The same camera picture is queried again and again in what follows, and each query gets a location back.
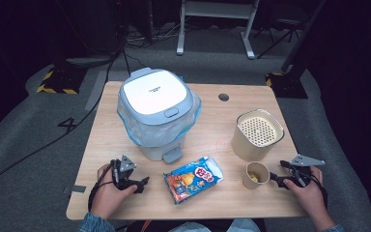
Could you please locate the white pedal trash bin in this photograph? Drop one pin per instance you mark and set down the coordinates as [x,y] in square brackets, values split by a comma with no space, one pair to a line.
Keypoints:
[154,92]

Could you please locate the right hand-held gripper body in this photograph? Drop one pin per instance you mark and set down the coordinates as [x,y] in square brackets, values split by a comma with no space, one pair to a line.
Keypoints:
[302,174]

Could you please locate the white desk frame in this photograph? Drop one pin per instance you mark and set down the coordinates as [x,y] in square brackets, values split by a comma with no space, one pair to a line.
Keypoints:
[217,9]

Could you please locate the beige paper cup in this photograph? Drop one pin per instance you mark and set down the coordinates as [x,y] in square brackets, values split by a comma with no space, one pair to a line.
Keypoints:
[249,183]

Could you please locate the clear blue-edged bin liner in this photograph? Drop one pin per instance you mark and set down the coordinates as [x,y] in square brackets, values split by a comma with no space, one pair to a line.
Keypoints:
[156,133]

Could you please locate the person's legs in jeans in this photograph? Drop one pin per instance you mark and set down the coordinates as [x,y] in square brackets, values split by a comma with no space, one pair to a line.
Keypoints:
[244,225]

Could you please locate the grey tape strip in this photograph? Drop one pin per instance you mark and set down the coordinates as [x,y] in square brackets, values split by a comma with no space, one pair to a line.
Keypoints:
[95,92]

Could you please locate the black tripod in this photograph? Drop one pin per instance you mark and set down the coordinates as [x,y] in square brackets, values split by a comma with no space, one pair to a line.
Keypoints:
[280,35]

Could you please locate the person's right hand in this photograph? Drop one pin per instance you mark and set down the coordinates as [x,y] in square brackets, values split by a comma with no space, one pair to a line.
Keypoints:
[310,198]

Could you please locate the small grey tape piece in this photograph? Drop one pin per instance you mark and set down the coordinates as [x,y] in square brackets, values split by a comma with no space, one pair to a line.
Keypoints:
[78,189]

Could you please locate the food scraps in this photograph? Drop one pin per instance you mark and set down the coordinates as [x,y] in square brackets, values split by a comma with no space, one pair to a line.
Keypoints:
[255,177]

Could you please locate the blue snack packet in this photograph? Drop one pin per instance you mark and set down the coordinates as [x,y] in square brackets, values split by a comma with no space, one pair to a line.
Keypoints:
[193,179]

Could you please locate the person's left hand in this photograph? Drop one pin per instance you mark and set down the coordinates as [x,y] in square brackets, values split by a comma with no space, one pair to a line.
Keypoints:
[106,199]

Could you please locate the beige container with perforated strainer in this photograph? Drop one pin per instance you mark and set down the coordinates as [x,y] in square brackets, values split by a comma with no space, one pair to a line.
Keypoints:
[248,146]

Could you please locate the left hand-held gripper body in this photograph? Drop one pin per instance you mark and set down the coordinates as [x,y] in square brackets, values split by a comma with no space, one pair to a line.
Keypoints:
[124,175]

